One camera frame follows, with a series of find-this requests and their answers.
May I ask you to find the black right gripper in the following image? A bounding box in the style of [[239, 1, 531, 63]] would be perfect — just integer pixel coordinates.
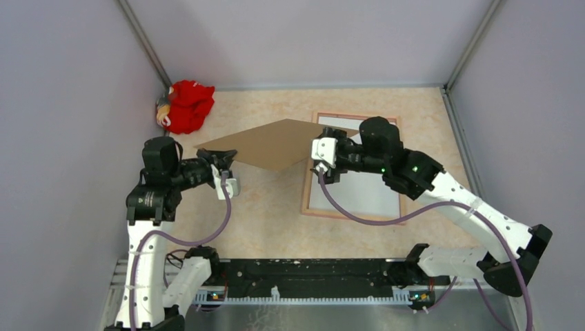
[[311, 128, 386, 184]]

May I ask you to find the pink wooden picture frame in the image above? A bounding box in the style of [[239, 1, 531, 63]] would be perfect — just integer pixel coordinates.
[[300, 112, 408, 225]]

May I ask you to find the brown frame backing board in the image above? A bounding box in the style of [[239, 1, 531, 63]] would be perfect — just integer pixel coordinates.
[[192, 118, 362, 174]]

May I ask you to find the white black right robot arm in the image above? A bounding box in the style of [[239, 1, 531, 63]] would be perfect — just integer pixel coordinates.
[[310, 117, 553, 297]]

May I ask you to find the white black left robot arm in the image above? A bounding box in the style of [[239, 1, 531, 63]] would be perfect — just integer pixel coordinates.
[[107, 136, 240, 330]]

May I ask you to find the red crumpled cloth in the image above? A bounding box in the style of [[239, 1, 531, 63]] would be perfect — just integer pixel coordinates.
[[155, 80, 216, 134]]

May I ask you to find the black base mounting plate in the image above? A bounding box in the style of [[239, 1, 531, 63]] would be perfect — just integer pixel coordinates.
[[204, 259, 451, 299]]

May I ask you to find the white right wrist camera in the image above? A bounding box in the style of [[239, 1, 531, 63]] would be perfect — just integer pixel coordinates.
[[310, 137, 337, 172]]

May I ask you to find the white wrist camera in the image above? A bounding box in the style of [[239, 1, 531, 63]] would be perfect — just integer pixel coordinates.
[[211, 165, 241, 201], [310, 137, 337, 172]]

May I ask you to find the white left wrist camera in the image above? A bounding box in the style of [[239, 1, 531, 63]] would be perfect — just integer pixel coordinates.
[[211, 165, 241, 201]]

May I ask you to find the aluminium front rail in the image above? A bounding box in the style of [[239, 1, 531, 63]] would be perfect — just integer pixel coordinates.
[[105, 247, 537, 330]]

